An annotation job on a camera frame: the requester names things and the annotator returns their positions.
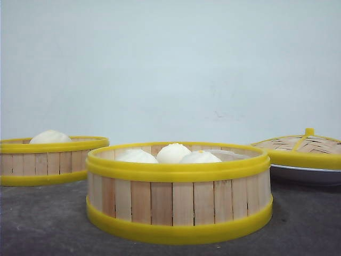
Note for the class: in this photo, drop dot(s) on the white bun basket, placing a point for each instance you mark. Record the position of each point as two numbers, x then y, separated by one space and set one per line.
172 153
136 156

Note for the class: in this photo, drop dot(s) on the middle white bun front basket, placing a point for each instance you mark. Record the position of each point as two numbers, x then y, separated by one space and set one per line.
172 153

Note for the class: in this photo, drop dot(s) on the left white bun front basket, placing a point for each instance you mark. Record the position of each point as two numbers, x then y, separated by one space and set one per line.
136 156

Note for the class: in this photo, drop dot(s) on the white plate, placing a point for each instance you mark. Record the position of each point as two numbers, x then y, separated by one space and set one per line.
309 176

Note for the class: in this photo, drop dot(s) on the bamboo steamer basket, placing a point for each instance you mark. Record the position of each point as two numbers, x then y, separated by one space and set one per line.
178 204
24 164

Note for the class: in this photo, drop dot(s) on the woven bamboo steamer lid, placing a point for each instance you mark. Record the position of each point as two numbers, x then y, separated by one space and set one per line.
306 150

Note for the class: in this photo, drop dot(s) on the right white bun yellow dot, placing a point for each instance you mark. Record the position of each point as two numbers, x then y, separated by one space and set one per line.
199 157

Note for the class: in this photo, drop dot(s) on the white bun in left basket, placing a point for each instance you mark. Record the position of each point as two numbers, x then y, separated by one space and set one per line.
50 136

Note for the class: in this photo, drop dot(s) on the white steamer paper liner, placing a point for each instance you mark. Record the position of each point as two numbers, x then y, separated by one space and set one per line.
226 155

